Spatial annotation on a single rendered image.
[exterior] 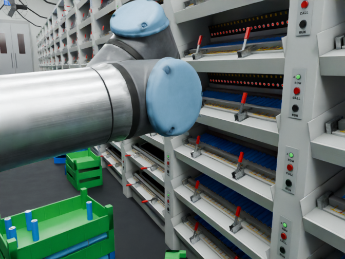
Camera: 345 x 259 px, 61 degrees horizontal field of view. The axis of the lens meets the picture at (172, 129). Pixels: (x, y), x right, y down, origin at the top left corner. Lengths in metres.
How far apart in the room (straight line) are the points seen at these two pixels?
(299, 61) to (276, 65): 0.08
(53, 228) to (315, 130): 0.83
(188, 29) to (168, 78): 1.03
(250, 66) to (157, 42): 0.47
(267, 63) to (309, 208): 0.40
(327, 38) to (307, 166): 0.30
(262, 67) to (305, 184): 0.34
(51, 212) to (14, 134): 0.86
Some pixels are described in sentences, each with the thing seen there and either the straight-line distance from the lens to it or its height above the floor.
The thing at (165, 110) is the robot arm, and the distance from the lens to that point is 0.31.
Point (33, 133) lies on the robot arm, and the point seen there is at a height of 0.86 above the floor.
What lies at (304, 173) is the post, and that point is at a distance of 0.80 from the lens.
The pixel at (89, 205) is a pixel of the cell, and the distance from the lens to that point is 1.04.
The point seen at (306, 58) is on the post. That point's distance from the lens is 0.77.
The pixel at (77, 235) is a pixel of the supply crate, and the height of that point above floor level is 0.43.
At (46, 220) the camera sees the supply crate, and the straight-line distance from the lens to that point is 1.12.
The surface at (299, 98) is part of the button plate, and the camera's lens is 0.78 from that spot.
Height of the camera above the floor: 0.91
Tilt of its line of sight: 12 degrees down
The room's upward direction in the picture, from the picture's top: straight up
